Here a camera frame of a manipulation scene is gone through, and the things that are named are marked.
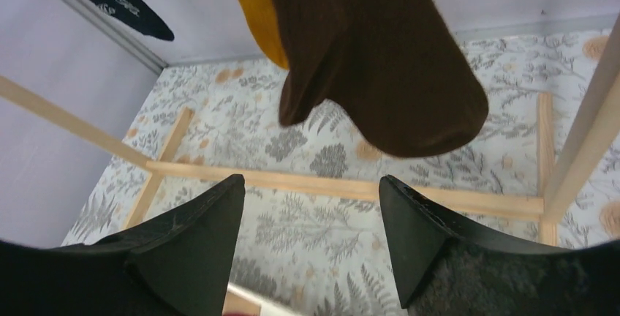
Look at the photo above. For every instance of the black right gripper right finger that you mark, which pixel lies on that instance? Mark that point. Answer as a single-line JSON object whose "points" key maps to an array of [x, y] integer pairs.
{"points": [[447, 264]]}

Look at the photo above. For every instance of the white plastic basket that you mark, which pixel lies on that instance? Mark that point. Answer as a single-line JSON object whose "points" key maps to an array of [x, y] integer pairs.
{"points": [[242, 301]]}

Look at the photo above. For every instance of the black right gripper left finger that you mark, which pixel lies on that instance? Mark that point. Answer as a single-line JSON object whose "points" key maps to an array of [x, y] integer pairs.
{"points": [[177, 263]]}

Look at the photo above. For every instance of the dark brown sock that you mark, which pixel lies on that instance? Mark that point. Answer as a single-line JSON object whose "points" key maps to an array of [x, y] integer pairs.
{"points": [[392, 65]]}

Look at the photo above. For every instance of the wooden clothes rack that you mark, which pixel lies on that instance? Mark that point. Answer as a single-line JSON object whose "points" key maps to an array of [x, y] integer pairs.
{"points": [[527, 208]]}

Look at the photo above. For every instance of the mustard yellow striped sock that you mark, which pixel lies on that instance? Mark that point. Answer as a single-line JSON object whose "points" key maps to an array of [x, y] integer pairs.
{"points": [[261, 19]]}

